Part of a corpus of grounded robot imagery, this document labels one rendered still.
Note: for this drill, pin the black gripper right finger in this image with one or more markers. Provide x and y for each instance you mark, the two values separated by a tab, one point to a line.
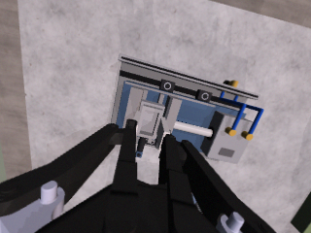
196	177

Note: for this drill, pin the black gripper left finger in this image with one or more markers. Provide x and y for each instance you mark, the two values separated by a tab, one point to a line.
33	199

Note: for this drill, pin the grey rectangular part with pocket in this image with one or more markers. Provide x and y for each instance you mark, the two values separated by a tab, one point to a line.
149	119

